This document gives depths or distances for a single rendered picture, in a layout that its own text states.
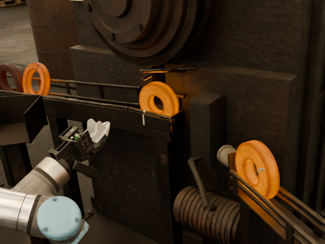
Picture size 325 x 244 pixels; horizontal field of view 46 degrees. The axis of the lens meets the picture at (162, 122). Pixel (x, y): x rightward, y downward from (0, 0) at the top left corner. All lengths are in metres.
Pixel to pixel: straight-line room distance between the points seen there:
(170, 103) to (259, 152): 0.45
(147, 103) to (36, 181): 0.52
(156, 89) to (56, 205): 0.61
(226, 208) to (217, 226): 0.06
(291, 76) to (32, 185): 0.78
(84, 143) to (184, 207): 0.37
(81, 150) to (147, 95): 0.37
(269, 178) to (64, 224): 0.48
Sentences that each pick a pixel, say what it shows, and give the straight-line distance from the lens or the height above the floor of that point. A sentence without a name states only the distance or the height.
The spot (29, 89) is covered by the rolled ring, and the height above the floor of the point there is 0.65.
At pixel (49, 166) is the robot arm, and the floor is 0.73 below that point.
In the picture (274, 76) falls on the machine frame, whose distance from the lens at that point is 1.19.
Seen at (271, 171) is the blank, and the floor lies 0.74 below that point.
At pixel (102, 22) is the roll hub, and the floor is 1.03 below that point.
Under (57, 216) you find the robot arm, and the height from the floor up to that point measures 0.73.
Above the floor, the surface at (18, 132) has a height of 0.60.
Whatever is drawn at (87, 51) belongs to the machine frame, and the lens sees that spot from 1.63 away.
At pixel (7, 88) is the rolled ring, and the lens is 2.13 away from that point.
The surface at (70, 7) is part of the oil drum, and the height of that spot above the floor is 0.73.
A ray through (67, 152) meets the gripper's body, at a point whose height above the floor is 0.74.
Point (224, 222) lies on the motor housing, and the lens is 1.17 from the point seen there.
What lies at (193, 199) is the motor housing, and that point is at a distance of 1.22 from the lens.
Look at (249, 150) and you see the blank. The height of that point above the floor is 0.76.
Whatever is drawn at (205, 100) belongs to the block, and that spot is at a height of 0.80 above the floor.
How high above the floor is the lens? 1.25
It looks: 25 degrees down
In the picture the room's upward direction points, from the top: 4 degrees counter-clockwise
